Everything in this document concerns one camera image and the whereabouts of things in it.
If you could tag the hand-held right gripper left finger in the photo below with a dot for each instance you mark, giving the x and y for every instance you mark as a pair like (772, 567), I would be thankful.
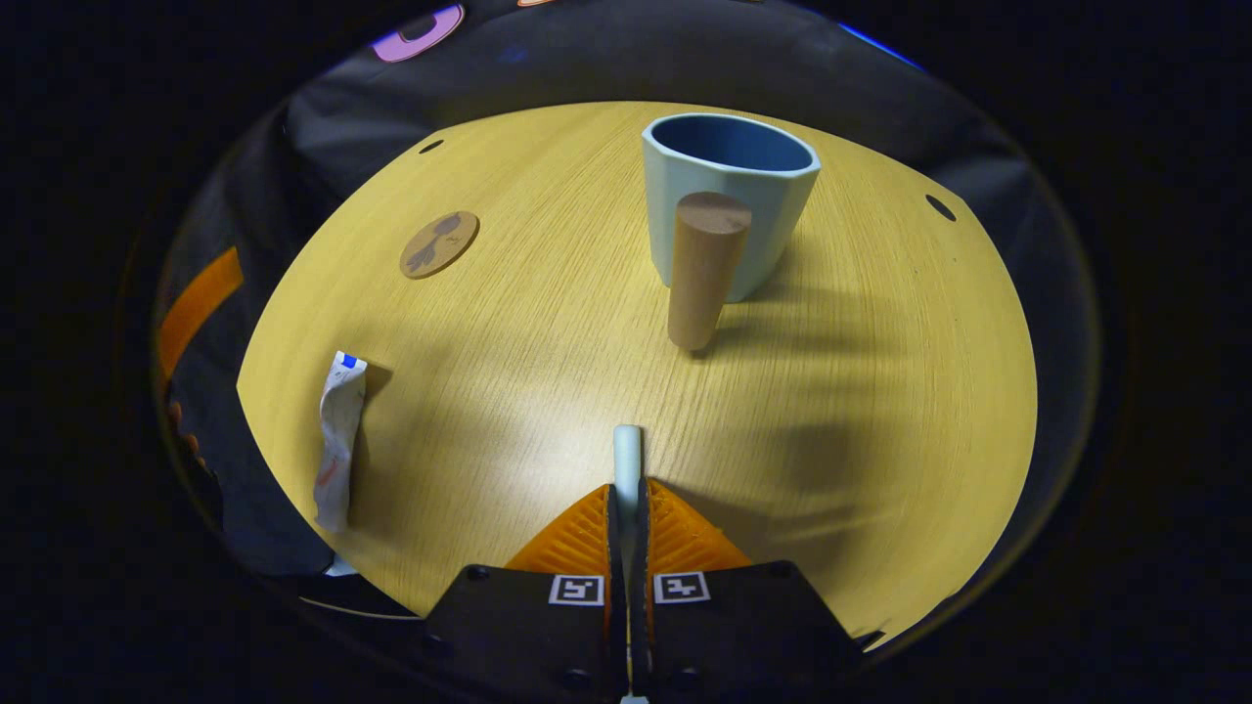
(614, 557)

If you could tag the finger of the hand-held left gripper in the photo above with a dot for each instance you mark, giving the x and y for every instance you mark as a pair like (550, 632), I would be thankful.
(196, 308)

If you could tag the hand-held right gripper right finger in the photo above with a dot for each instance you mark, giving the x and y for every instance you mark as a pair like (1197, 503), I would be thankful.
(643, 567)

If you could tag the pale green toothbrush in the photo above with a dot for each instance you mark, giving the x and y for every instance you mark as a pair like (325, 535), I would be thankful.
(627, 455)

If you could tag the white toothpaste tube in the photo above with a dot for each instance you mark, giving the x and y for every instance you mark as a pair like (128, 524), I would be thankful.
(339, 440)

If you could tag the round brown coaster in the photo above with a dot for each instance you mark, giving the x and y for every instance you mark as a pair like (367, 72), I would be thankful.
(439, 244)

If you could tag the wooden desktop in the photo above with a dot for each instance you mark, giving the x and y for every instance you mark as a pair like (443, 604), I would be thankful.
(548, 372)

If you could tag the black backdrop cloth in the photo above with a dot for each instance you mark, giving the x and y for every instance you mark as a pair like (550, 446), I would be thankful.
(606, 59)

